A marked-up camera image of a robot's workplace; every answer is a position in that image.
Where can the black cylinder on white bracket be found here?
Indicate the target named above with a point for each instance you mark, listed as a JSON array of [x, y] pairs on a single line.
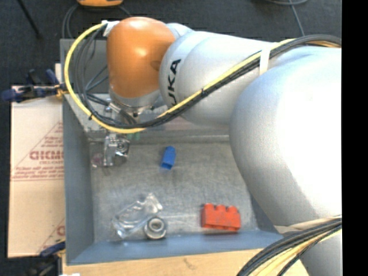
[[134, 114]]

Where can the red toy brick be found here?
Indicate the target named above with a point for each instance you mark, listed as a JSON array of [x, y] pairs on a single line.
[[220, 217]]

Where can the blue small block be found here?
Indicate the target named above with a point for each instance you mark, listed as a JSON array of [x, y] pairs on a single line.
[[168, 157]]

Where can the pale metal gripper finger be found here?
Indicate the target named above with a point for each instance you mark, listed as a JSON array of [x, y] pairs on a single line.
[[109, 151], [122, 148]]

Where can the brown cardboard board, red print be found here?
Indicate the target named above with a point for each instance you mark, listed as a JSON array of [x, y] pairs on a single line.
[[34, 142]]

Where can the clear plastic container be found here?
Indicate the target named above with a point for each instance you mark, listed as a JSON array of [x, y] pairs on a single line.
[[135, 216]]

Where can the grey metal bin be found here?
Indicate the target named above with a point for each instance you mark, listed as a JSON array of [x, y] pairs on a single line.
[[184, 183]]

